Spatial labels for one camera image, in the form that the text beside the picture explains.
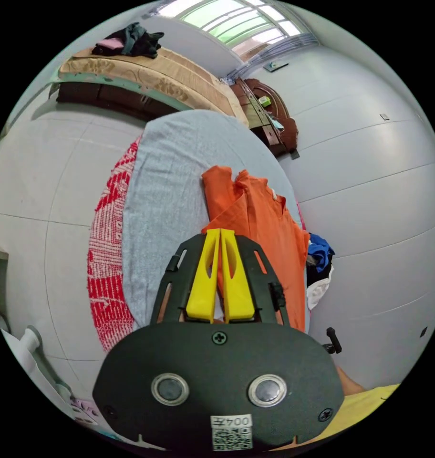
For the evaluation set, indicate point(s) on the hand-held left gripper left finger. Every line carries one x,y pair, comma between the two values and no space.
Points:
203,286

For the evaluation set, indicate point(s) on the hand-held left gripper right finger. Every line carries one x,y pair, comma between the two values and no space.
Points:
237,293

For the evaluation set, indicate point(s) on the orange t-shirt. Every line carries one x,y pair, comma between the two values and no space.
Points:
264,225

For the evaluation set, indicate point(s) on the person's right forearm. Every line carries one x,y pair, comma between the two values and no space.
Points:
349,382

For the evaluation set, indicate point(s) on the pile of blue white clothes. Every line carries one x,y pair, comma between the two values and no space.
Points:
319,266

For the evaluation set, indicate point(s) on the grey sheet on red mat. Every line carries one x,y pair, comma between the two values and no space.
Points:
167,200

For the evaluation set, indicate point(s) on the wooden bed with brown mattress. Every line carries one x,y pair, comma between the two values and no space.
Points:
146,77

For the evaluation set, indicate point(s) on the pile of dark clothes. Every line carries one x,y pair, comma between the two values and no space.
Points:
138,41

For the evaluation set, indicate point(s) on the window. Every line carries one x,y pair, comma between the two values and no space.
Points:
239,19

